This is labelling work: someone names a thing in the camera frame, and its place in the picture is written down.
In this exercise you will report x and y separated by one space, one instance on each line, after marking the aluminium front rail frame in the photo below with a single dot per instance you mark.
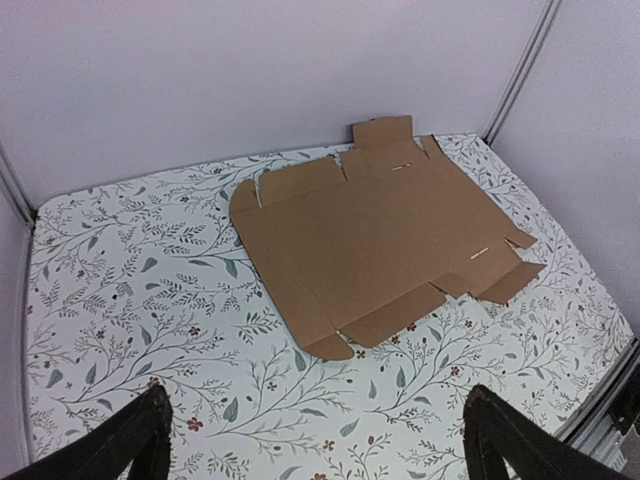
591 429

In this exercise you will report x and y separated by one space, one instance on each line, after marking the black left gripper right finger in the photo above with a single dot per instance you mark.
498 438

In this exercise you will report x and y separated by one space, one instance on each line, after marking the left aluminium corner post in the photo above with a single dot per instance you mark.
15 194

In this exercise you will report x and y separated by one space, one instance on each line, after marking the right aluminium corner post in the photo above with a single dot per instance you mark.
522 70

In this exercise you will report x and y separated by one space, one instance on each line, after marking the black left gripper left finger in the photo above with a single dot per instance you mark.
136 438

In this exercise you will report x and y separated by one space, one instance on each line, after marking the aluminium corner post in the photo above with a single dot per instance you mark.
522 70
15 194

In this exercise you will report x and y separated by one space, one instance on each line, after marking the floral patterned table mat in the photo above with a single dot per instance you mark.
145 282

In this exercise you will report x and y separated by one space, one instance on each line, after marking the brown cardboard box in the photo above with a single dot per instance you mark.
354 248

